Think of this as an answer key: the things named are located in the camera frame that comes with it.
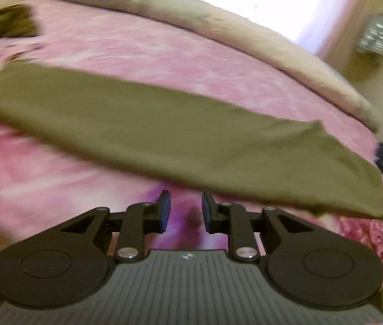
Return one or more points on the grey beige patterned quilt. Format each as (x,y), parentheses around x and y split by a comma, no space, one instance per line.
(245,37)

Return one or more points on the pack of water bottles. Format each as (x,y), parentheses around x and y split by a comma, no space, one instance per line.
(376,34)

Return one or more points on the pink rose pattern blanket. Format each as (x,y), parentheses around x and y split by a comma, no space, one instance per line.
(144,50)

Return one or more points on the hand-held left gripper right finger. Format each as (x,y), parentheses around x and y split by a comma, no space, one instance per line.
(206,210)

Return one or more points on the dark olive garment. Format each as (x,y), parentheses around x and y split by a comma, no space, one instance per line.
(5,23)

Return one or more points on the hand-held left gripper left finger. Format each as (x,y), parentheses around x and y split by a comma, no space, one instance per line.
(166,210)

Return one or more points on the bright window curtain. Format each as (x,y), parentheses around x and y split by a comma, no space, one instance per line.
(255,3)

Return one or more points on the olive green pants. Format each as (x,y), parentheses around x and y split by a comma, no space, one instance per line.
(144,128)

